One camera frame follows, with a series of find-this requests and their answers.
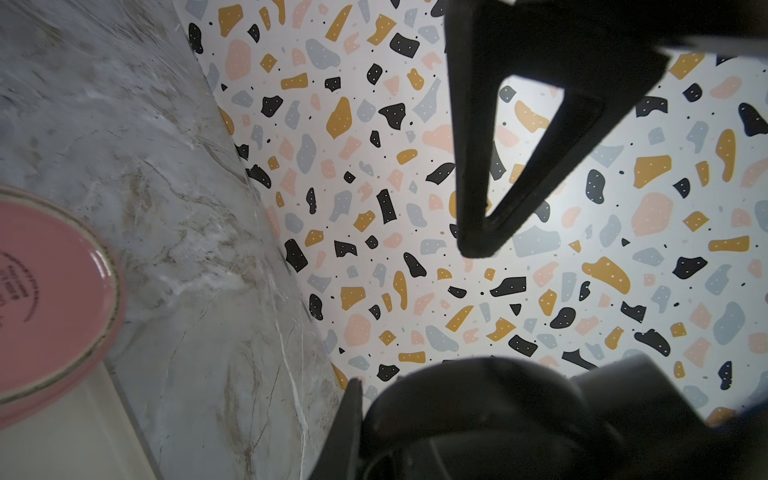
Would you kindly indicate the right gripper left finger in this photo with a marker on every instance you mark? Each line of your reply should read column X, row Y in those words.
column 338, row 459

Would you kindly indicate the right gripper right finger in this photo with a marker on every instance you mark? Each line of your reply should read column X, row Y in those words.
column 599, row 53

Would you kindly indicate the pink mug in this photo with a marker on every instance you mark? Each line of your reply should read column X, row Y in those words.
column 62, row 303

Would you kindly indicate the black mug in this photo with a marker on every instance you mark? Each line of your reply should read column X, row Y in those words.
column 493, row 418

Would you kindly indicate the beige tray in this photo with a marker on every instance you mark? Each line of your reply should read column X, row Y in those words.
column 86, row 434

